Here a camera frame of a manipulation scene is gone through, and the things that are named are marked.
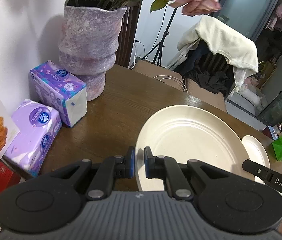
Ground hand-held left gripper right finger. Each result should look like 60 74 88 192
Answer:
143 147 233 202

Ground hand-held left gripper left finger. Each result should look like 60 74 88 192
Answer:
44 146 136 202

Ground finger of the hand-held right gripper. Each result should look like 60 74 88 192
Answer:
242 159 272 182

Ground small cream plate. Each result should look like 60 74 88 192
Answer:
241 135 271 184

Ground large cream plate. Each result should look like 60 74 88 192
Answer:
135 105 257 192

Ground blue topped storage stool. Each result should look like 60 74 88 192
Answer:
262 125 279 140

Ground white plush toy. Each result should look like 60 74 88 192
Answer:
241 87 263 105

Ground dark clothes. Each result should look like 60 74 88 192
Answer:
181 40 234 95

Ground purple tissue pack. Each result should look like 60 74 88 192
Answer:
3 99 62 178
28 60 88 127

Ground dark wooden chair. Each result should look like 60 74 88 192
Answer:
116 1 185 92
185 52 234 113

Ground pink stone vase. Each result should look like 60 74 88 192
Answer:
58 0 128 102

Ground studio light on stand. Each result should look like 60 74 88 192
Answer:
141 5 179 67

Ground cream jacket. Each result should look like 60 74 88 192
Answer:
177 16 259 100

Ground sliding glass door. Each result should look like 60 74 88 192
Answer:
216 0 282 127

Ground white cable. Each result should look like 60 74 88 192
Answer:
153 75 185 92

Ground black power cable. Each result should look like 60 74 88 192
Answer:
134 39 147 61

